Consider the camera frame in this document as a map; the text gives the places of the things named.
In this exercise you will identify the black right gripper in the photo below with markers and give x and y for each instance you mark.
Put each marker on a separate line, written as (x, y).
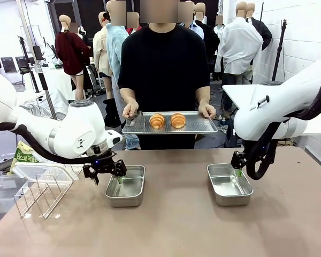
(238, 160)

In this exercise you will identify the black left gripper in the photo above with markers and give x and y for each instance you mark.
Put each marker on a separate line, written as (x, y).
(104, 163)

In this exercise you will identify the stainless steel food container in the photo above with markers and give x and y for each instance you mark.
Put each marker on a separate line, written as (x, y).
(125, 198)
(230, 196)

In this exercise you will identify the perforated metal baking tray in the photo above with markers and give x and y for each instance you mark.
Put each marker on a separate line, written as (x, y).
(198, 127)

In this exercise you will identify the golden croissant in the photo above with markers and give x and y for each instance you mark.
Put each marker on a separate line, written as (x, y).
(157, 121)
(178, 120)

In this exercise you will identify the person's right forearm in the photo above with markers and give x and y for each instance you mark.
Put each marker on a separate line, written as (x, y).
(128, 93)

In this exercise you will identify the person's left forearm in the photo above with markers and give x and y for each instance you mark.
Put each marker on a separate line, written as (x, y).
(202, 95)

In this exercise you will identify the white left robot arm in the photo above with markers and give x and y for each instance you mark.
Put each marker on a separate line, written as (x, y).
(80, 125)

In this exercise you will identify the person's right hand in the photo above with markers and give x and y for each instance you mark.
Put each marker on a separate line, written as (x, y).
(129, 108)

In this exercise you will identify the person's left hand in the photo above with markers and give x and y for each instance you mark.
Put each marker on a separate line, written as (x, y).
(206, 110)

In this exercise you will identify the white side table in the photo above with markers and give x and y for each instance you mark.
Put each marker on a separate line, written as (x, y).
(238, 92)

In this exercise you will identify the green printed food bag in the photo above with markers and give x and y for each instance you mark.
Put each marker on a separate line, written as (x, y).
(24, 155)

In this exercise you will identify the white cloth covered table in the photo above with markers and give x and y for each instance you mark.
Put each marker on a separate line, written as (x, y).
(56, 80)

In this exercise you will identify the dark flat tray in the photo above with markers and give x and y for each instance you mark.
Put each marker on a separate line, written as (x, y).
(1, 166)

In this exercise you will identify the clear plastic storage bin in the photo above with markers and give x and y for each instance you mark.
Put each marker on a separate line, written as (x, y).
(2, 192)

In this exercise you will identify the person in black t-shirt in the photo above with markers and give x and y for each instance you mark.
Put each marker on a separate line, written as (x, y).
(163, 67)

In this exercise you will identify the mannequin in beige shirt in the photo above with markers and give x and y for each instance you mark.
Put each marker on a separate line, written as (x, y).
(100, 51)

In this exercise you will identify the mannequin in light blue shirt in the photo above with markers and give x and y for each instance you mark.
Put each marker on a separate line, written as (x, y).
(113, 45)

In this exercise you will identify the black tripod stand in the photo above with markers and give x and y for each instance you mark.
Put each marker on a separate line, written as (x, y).
(279, 53)

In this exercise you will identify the background person in black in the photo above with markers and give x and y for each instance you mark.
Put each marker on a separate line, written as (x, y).
(87, 45)

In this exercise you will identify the mannequin in white shirt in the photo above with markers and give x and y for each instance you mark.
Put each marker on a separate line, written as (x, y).
(238, 45)

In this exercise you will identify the mannequin in black clothes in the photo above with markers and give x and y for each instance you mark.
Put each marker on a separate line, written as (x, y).
(211, 42)

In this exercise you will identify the mannequin in black jacket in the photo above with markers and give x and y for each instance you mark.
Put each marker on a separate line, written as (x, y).
(263, 34)

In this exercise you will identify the mannequin in striped blue shirt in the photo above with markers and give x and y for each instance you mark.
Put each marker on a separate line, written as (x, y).
(198, 30)

